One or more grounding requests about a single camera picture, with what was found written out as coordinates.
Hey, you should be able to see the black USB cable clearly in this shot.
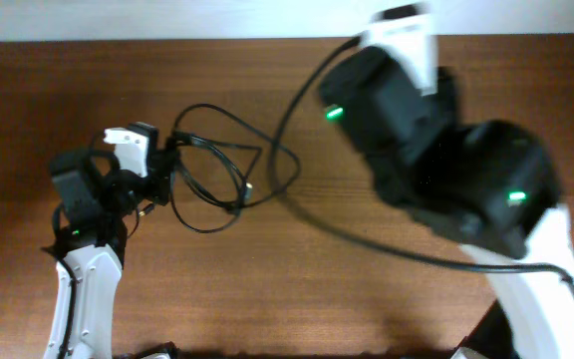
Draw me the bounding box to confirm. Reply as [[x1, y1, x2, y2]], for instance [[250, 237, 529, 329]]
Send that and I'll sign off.
[[137, 103, 302, 234]]

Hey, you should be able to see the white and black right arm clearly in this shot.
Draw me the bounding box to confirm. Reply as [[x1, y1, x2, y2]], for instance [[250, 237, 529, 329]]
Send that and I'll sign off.
[[318, 46, 574, 358]]

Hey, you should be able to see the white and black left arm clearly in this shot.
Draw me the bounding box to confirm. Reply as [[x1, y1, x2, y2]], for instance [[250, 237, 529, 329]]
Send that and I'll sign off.
[[44, 140, 178, 358]]

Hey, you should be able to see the black right camera cable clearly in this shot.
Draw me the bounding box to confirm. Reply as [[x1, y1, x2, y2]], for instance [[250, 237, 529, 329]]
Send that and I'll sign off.
[[265, 35, 574, 359]]

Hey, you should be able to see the black base bracket left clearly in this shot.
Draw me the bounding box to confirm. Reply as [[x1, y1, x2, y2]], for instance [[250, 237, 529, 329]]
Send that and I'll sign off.
[[113, 342, 179, 359]]

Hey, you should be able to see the grey base bracket right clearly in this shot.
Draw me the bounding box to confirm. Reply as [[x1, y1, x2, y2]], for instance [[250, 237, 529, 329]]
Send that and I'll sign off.
[[449, 347, 488, 359]]

